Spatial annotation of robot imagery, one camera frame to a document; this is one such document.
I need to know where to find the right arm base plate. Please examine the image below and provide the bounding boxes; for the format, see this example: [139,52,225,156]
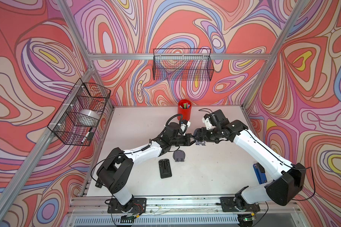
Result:
[219,197,260,213]

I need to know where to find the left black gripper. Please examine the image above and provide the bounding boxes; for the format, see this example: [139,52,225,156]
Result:
[169,134,197,147]

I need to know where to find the black rectangular phone holder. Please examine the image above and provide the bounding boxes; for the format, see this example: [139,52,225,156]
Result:
[158,159,172,179]

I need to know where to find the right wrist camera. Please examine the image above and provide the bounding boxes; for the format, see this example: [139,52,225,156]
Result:
[202,113,216,130]

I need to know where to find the black marker in basket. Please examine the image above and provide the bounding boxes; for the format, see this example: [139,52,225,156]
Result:
[81,128,94,144]

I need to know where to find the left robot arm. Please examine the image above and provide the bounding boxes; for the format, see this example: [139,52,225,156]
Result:
[95,114,194,207]

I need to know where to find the back wire basket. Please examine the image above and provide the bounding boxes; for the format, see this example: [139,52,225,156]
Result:
[153,47,215,82]

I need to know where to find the left wire basket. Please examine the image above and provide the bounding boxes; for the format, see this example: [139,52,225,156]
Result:
[47,79,111,147]

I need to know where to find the silver tape roll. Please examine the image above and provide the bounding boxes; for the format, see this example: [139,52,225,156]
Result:
[75,109,100,127]

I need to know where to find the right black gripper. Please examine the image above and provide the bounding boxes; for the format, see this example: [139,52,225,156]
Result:
[194,126,222,142]

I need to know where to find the wire basket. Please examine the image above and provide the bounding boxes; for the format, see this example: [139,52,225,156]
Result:
[47,79,111,147]
[153,47,215,82]

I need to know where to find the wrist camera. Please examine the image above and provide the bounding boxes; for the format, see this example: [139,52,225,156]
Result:
[202,113,216,130]
[180,120,191,135]

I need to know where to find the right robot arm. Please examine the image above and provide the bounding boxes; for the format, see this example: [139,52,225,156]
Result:
[194,108,308,211]

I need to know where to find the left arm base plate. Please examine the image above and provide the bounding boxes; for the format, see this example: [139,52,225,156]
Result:
[105,197,147,214]

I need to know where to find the red pen cup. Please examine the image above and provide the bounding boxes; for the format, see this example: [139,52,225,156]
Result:
[177,99,192,121]

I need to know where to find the blue stapler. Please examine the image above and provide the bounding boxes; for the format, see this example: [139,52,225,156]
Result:
[253,163,267,184]

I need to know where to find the black stapler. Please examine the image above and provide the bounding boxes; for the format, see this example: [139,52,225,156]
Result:
[95,179,103,188]

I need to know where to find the grey phone stand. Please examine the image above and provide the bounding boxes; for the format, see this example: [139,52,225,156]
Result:
[173,150,186,162]
[193,128,206,146]

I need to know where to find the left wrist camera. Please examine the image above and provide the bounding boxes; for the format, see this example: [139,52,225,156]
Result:
[180,120,191,135]

